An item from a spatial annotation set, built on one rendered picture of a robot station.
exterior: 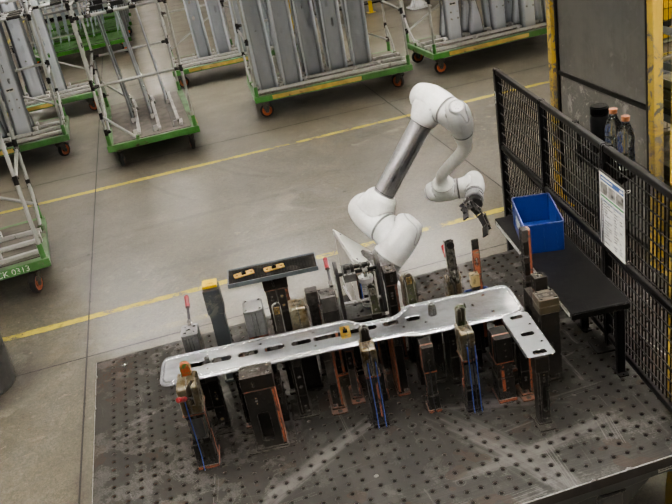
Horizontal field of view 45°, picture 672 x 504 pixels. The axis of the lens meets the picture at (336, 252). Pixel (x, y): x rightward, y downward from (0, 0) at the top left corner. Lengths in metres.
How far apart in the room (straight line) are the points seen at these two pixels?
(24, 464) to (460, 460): 2.63
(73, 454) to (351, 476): 2.14
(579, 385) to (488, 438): 0.44
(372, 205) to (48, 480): 2.19
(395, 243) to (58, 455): 2.19
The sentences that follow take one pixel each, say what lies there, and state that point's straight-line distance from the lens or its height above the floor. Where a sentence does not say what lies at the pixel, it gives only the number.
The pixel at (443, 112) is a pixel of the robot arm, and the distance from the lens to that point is 3.61.
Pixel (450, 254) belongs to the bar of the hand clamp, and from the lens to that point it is 3.21.
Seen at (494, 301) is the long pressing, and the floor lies 1.00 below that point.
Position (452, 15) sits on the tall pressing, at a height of 0.60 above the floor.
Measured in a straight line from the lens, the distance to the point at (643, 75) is 4.98.
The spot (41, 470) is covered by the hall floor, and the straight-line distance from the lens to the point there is 4.68.
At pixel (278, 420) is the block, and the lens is 3.03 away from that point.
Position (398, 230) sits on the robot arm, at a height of 1.05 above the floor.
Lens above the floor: 2.61
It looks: 26 degrees down
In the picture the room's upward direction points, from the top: 10 degrees counter-clockwise
